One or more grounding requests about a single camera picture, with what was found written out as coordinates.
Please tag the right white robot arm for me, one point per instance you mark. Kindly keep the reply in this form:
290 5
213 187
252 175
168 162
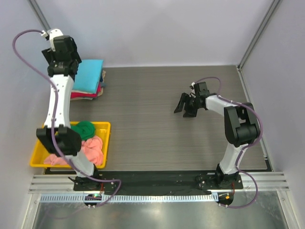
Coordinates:
241 127

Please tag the slotted cable duct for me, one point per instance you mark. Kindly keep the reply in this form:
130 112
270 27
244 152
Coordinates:
99 198

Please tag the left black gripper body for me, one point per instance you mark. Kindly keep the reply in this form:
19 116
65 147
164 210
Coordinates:
47 54

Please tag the aluminium rail frame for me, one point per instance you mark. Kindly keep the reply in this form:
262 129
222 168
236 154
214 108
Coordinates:
266 181

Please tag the corner aluminium post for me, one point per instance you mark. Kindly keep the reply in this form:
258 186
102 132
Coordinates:
259 32
39 14

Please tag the yellow plastic tray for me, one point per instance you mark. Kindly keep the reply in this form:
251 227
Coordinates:
40 153

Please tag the left corner aluminium post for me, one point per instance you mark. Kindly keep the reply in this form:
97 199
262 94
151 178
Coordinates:
39 14

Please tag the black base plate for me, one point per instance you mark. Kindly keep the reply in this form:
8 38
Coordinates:
156 183

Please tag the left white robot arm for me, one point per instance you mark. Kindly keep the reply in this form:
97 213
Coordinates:
56 134

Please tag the folded blue t shirt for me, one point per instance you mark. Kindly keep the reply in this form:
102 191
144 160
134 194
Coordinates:
103 74

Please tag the folded red t shirt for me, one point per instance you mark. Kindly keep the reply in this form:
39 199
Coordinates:
77 95

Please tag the pink t shirt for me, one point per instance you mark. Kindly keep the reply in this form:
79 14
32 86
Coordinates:
91 147

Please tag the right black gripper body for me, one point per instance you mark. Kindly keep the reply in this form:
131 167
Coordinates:
190 104

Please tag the right corner aluminium post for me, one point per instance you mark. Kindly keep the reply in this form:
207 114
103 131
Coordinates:
259 32

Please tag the cyan t shirt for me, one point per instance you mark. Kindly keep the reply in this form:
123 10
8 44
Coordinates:
88 76

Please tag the green t shirt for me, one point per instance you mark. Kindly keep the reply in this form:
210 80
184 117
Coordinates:
85 129

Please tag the folded tan t shirt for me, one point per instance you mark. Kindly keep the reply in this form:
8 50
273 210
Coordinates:
89 91

